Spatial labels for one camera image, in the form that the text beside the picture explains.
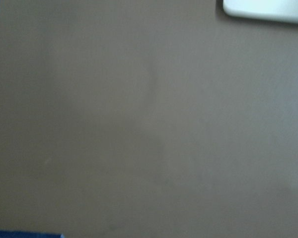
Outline white desk lamp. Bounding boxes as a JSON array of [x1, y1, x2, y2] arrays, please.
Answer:
[[223, 0, 298, 23]]

